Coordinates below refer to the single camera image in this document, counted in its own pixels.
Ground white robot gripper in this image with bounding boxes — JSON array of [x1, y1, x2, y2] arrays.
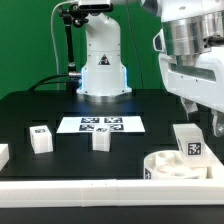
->
[[159, 47, 224, 137]]

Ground white round stool seat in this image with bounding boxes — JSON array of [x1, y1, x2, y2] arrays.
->
[[143, 150, 207, 180]]

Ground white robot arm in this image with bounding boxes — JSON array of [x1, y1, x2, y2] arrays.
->
[[77, 0, 224, 136]]

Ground white marker paper sheet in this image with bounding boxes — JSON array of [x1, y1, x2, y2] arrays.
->
[[57, 116, 145, 134]]

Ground white U-shaped fence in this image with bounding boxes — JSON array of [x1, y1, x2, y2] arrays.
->
[[0, 152, 224, 208]]

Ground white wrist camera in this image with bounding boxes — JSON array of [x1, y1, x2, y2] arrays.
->
[[153, 30, 166, 53]]

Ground white overhead camera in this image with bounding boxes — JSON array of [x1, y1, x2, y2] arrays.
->
[[78, 0, 113, 12]]

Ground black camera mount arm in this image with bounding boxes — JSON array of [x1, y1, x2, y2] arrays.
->
[[59, 3, 88, 76]]

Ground black cables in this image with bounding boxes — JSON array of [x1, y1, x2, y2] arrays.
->
[[28, 73, 83, 92]]

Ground white cable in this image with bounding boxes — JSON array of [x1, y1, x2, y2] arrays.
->
[[50, 0, 78, 91]]

